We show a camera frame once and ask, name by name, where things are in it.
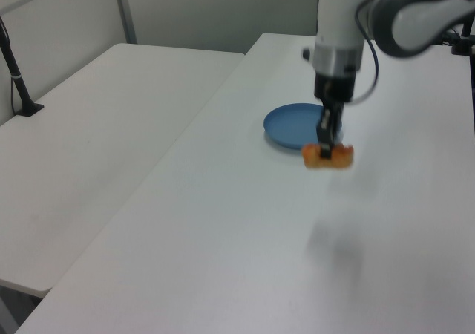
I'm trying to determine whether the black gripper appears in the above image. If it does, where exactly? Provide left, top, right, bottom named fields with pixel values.
left=313, top=70, right=358, bottom=161

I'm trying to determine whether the orange braided bread pastry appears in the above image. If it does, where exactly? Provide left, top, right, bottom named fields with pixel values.
left=301, top=143, right=356, bottom=172

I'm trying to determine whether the blue round plate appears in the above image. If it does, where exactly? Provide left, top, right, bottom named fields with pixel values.
left=263, top=102, right=345, bottom=152

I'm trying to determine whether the white side table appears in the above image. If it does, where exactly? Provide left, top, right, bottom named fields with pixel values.
left=0, top=42, right=246, bottom=300

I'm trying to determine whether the black pole with foot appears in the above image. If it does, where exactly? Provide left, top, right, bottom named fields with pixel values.
left=0, top=14, right=45, bottom=118

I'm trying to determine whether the dark gripper cable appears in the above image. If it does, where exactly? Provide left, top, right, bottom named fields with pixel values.
left=354, top=0, right=381, bottom=105

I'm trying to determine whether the black tripod mount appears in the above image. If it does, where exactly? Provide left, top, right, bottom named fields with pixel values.
left=440, top=13, right=475, bottom=56

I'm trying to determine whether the grey metal partition post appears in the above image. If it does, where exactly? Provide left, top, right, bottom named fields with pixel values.
left=112, top=0, right=139, bottom=46

